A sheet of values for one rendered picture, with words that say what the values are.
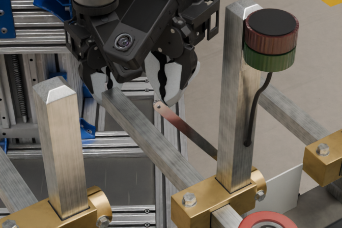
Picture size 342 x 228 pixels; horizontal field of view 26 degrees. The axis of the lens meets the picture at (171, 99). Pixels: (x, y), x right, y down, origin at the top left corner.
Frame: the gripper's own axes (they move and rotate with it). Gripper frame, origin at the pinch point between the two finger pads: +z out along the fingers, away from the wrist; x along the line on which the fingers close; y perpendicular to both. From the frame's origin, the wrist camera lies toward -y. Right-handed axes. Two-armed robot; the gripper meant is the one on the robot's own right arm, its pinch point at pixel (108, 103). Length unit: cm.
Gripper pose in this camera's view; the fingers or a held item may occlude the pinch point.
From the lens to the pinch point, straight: 125.7
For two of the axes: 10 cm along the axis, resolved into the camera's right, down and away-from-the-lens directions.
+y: -5.4, -5.4, 6.4
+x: -8.4, 3.5, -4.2
